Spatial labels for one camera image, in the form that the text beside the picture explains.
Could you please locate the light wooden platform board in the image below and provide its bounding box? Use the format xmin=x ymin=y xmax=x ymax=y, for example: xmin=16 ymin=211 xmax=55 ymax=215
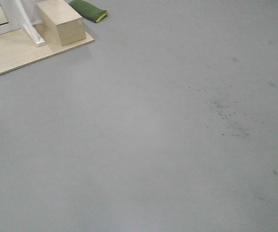
xmin=0 ymin=25 xmax=94 ymax=75

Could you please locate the white wooden support brace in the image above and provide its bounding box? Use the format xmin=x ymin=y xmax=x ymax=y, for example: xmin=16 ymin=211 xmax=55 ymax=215
xmin=14 ymin=0 xmax=45 ymax=47

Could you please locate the green cushion bag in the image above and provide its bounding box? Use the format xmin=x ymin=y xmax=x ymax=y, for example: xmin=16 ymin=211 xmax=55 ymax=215
xmin=69 ymin=0 xmax=108 ymax=23

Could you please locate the light wooden box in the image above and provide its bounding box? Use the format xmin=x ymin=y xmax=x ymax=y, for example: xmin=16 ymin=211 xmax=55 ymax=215
xmin=37 ymin=0 xmax=86 ymax=46

